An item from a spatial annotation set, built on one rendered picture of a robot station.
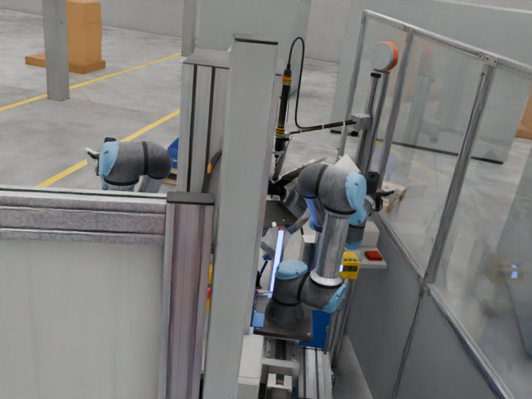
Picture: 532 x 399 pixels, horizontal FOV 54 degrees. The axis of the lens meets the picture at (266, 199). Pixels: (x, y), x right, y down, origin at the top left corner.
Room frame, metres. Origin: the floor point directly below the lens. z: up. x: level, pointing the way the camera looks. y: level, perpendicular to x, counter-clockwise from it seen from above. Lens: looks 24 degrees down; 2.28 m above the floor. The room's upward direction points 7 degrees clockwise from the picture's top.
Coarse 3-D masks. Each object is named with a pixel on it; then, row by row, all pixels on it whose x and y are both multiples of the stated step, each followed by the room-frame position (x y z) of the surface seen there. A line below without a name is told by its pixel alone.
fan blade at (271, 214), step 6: (270, 204) 2.37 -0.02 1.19; (276, 204) 2.38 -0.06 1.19; (282, 204) 2.39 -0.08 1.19; (270, 210) 2.32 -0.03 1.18; (276, 210) 2.33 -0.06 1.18; (282, 210) 2.33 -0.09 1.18; (288, 210) 2.34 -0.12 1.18; (264, 216) 2.28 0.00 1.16; (270, 216) 2.27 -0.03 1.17; (276, 216) 2.27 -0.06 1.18; (282, 216) 2.27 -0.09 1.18; (288, 216) 2.27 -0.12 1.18; (294, 216) 2.27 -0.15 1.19; (264, 222) 2.23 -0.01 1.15; (270, 222) 2.23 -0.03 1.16; (276, 222) 2.22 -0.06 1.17; (282, 222) 2.21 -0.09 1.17; (288, 222) 2.21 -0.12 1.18; (264, 228) 2.19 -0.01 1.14
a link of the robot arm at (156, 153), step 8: (152, 144) 1.66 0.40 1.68; (152, 152) 1.63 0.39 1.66; (160, 152) 1.65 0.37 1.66; (152, 160) 1.62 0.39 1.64; (160, 160) 1.64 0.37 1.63; (168, 160) 1.68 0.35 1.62; (152, 168) 1.62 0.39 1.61; (160, 168) 1.64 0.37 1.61; (168, 168) 1.68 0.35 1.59; (144, 176) 1.75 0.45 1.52; (152, 176) 1.68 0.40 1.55; (160, 176) 1.68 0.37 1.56; (144, 184) 1.77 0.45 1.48; (152, 184) 1.75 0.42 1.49; (160, 184) 1.78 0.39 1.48; (152, 192) 1.80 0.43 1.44
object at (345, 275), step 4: (344, 252) 2.19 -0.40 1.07; (348, 252) 2.20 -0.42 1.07; (344, 256) 2.15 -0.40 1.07; (348, 256) 2.15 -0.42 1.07; (352, 256) 2.16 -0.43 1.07; (352, 260) 2.12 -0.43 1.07; (344, 264) 2.10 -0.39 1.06; (348, 264) 2.10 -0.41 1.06; (352, 264) 2.10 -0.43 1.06; (356, 264) 2.11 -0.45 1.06; (340, 272) 2.10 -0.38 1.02; (344, 272) 2.10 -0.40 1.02; (348, 272) 2.10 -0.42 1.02; (352, 272) 2.10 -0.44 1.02; (356, 272) 2.11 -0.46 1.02; (344, 276) 2.10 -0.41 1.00; (348, 276) 2.10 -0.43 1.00; (352, 276) 2.11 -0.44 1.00; (356, 276) 2.11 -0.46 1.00
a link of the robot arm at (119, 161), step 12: (108, 144) 1.60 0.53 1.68; (120, 144) 1.61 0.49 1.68; (132, 144) 1.63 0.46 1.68; (144, 144) 1.65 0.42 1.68; (108, 156) 1.57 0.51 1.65; (120, 156) 1.58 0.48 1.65; (132, 156) 1.60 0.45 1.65; (144, 156) 1.61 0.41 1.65; (108, 168) 1.56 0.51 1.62; (120, 168) 1.57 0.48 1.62; (132, 168) 1.59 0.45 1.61; (144, 168) 1.61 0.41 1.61; (108, 180) 1.58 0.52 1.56; (120, 180) 1.57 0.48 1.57; (132, 180) 1.60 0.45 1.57
